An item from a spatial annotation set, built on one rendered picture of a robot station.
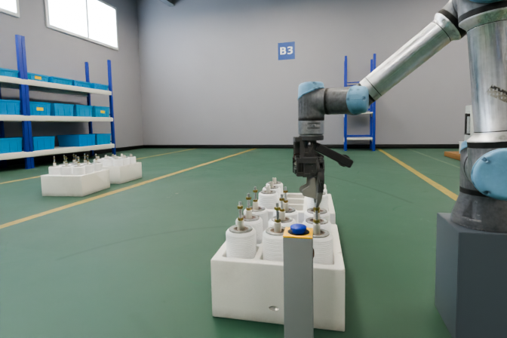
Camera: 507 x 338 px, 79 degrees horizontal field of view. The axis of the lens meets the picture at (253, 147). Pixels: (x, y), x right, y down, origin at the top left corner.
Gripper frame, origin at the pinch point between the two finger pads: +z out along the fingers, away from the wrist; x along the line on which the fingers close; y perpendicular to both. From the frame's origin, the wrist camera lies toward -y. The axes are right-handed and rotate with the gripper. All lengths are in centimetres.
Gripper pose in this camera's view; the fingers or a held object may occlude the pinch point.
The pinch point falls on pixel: (318, 201)
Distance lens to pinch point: 95.0
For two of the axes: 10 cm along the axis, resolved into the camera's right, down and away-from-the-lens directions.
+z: 0.2, 10.0, 0.7
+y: -10.0, 0.3, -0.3
